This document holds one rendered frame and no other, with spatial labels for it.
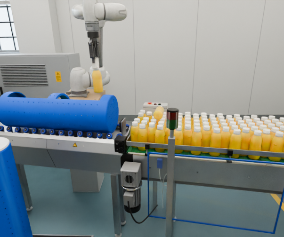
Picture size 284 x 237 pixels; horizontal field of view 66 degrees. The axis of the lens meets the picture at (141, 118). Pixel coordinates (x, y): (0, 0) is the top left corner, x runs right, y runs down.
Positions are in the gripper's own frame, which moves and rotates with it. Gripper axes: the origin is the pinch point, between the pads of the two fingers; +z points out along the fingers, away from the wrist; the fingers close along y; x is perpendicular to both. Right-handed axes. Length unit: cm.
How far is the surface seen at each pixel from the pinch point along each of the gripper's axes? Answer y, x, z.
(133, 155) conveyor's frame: 23, 30, 57
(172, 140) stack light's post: 38, 56, 37
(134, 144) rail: 21, 31, 49
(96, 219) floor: -6, -15, 146
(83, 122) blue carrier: 13.9, -6.6, 38.5
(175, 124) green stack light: 39, 57, 27
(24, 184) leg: -5, -85, 114
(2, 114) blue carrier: 14, -71, 36
